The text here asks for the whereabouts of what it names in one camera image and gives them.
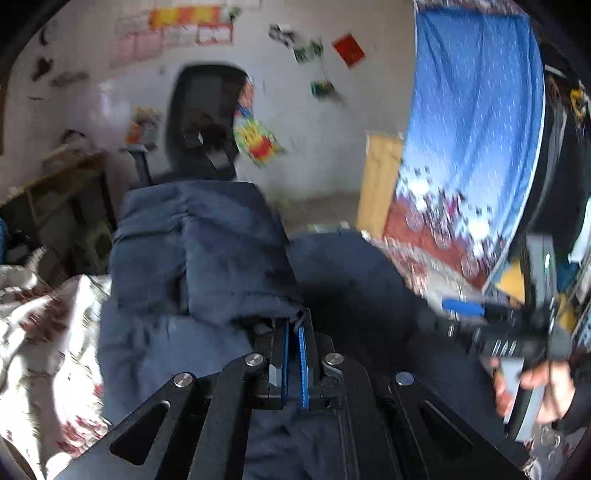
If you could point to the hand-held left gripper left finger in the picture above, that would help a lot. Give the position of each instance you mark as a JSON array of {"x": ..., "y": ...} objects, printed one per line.
[{"x": 280, "y": 364}]

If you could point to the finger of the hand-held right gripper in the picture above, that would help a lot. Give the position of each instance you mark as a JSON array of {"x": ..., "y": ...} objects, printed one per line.
[
  {"x": 461, "y": 307},
  {"x": 457, "y": 331}
]

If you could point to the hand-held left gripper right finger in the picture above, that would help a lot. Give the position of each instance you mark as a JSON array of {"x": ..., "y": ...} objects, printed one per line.
[{"x": 303, "y": 369}]

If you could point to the dark navy jacket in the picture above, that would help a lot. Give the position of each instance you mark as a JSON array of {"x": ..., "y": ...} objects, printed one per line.
[{"x": 207, "y": 258}]

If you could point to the person's right forearm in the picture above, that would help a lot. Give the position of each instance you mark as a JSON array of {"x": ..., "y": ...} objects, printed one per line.
[{"x": 581, "y": 401}]

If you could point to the person's right hand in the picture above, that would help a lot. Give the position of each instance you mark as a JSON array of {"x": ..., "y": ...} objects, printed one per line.
[{"x": 558, "y": 387}]

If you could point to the light wooden board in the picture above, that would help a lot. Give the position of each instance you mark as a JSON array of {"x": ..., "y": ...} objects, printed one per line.
[{"x": 381, "y": 184}]

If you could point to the blue printed hanging sheet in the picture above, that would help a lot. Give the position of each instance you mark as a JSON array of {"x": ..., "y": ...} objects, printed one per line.
[{"x": 475, "y": 115}]

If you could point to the green plastic stool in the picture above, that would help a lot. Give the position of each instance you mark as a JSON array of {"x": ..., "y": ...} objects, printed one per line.
[{"x": 94, "y": 244}]

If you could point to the white red floral blanket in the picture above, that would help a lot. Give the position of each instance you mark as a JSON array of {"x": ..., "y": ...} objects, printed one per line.
[{"x": 41, "y": 332}]

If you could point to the black office chair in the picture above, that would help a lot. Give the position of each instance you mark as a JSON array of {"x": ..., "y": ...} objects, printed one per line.
[{"x": 198, "y": 115}]

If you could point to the wooden desk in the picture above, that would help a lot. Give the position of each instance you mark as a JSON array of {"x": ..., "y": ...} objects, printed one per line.
[{"x": 60, "y": 184}]

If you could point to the orange colourful wall poster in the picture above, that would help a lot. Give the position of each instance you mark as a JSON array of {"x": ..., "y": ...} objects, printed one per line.
[{"x": 143, "y": 124}]

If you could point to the red wall paper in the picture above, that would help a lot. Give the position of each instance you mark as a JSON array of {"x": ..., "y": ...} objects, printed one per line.
[{"x": 348, "y": 50}]

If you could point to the green white wall sticker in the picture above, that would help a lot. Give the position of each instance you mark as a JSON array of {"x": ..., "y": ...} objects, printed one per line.
[{"x": 308, "y": 50}]

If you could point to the black white wall sticker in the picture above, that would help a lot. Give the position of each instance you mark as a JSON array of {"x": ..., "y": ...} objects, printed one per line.
[{"x": 281, "y": 34}]

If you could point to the pink bordered wall chart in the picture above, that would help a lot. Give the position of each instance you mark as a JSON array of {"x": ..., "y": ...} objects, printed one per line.
[{"x": 138, "y": 44}]

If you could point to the orange yellow wall banner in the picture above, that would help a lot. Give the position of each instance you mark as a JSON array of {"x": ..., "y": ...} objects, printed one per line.
[{"x": 184, "y": 17}]

